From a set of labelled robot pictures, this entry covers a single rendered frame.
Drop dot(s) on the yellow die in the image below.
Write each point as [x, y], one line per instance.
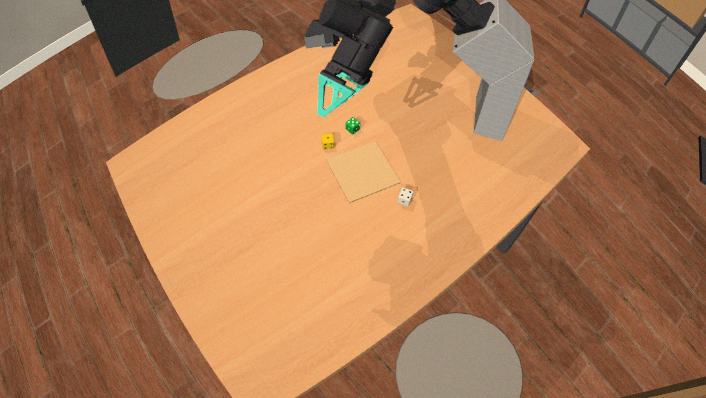
[328, 141]

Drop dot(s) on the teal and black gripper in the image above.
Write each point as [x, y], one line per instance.
[359, 66]

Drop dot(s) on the green die with white pips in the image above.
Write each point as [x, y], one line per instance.
[352, 125]

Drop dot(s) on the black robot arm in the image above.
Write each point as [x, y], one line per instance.
[348, 16]

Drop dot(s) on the tan flat mat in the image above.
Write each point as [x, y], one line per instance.
[362, 171]

